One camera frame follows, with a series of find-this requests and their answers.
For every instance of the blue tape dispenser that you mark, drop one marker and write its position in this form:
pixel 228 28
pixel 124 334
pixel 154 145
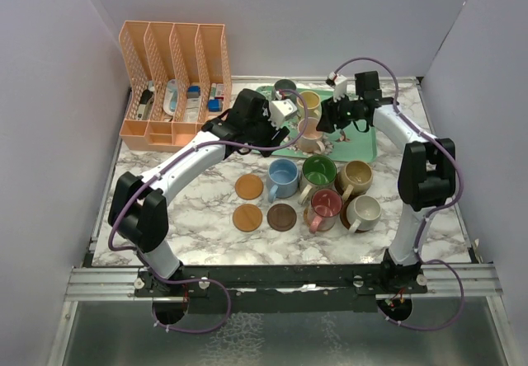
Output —
pixel 215 105

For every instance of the dark walnut coaster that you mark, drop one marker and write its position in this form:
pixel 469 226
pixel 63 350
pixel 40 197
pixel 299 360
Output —
pixel 281 217

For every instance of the white blue pack in organizer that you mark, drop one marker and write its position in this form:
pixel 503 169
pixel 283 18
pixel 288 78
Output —
pixel 170 97

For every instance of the black white tool in organizer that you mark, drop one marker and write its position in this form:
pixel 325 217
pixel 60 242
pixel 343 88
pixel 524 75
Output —
pixel 146 102

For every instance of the light wood coaster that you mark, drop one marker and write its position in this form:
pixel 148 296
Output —
pixel 249 186
pixel 247 217

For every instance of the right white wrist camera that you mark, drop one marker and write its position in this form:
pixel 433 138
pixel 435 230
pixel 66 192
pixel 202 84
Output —
pixel 338 83

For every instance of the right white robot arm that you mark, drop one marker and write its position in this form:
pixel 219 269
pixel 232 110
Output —
pixel 426 179

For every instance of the yellow mug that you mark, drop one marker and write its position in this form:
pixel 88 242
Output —
pixel 313 103

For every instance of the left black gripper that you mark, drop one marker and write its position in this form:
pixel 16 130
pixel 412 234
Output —
pixel 275 136

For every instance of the black mounting rail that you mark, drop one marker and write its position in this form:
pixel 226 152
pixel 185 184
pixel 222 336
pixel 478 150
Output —
pixel 280 288

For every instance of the tan beige mug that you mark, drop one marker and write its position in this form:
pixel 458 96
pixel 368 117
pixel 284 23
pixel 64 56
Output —
pixel 354 179

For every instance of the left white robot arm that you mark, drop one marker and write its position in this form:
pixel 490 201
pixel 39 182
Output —
pixel 139 208

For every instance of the blue mug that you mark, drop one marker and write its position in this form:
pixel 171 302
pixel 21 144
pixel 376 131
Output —
pixel 282 180

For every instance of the peach plastic file organizer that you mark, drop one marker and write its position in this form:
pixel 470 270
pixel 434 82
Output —
pixel 174 69

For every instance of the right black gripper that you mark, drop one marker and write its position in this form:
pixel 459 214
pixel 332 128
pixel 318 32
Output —
pixel 330 115

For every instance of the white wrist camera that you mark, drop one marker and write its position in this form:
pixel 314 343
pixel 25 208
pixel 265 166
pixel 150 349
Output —
pixel 338 83
pixel 281 111

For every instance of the white speckled mug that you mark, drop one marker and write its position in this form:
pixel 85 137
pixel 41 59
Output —
pixel 363 213

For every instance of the green mug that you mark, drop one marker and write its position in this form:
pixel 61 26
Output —
pixel 317 173

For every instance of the blue eraser box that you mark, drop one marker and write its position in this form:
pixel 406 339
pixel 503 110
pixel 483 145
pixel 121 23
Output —
pixel 193 92

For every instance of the aluminium frame rail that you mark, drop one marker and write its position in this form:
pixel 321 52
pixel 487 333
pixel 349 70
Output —
pixel 117 284

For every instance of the light pink mug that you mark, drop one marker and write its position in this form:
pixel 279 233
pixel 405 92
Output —
pixel 311 140

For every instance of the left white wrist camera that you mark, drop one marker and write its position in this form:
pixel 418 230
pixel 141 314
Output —
pixel 281 111

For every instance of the woven rattan coaster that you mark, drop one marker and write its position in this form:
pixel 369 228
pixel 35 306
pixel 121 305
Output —
pixel 306 216

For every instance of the dark grey mug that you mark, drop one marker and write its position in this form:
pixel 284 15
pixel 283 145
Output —
pixel 284 86

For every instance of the red floral mug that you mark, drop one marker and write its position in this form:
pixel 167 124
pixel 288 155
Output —
pixel 323 210

